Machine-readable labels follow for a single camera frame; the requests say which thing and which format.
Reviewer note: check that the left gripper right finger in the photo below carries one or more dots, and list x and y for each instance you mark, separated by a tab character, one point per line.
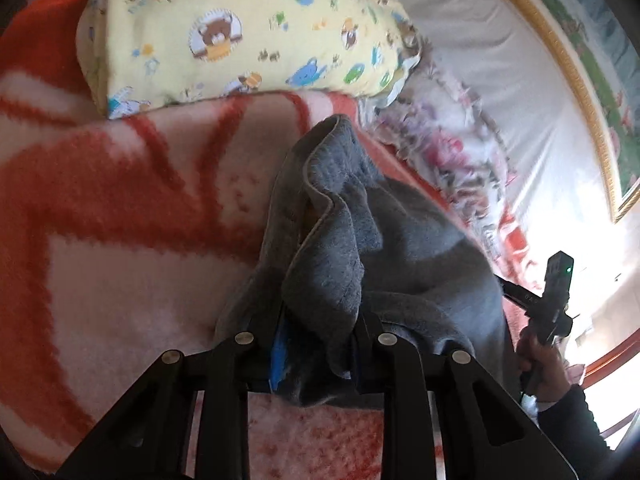
447	411

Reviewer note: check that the grey fleece pants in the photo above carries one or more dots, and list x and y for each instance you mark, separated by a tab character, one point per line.
342	240

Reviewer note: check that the right forearm dark sleeve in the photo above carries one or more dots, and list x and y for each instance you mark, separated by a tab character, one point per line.
570	426

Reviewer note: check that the floral print pillow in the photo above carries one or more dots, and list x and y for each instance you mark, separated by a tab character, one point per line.
436	124

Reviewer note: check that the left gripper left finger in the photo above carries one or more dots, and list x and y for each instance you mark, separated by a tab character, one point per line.
185	417

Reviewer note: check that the person's right hand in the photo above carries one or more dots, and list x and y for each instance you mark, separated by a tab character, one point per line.
543	367

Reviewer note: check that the yellow cartoon print pillow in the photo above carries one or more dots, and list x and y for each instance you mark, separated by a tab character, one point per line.
140	55

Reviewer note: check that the orange and white blanket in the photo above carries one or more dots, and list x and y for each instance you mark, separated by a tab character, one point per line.
120	239

